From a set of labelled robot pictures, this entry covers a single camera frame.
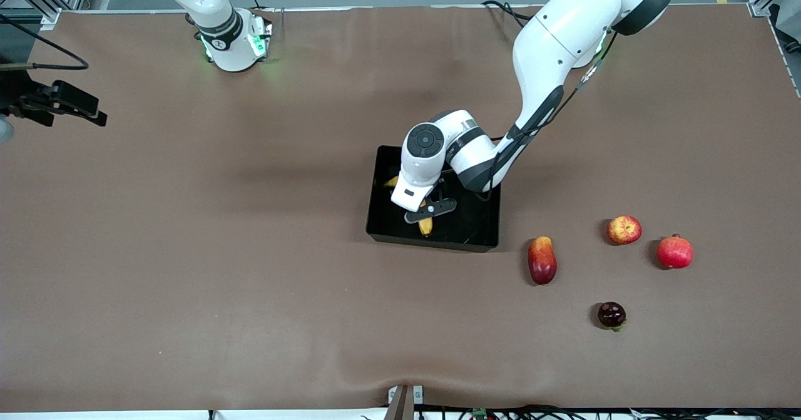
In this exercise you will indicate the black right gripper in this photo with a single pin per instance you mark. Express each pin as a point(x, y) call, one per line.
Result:
point(19, 99)

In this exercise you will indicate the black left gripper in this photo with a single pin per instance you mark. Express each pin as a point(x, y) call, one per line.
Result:
point(443, 186)

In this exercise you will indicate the yellow banana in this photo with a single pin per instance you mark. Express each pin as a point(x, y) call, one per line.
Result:
point(425, 227)

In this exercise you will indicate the black plastic box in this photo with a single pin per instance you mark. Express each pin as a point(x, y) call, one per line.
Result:
point(475, 226)

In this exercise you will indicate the red yellow apple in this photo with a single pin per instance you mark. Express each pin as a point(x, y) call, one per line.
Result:
point(624, 230)

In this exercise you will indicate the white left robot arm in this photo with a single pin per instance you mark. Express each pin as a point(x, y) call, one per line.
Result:
point(551, 38)

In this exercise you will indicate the red yellow mango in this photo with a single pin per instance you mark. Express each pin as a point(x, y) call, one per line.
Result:
point(542, 260)

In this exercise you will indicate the large fabric table cover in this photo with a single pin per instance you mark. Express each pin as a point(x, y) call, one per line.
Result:
point(188, 251)

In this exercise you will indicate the dark purple mangosteen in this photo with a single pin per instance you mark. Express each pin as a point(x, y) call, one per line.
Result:
point(611, 315)

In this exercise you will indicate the red pomegranate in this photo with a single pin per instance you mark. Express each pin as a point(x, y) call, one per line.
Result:
point(674, 252)

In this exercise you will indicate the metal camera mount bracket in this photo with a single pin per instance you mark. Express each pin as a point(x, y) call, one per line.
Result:
point(400, 404)

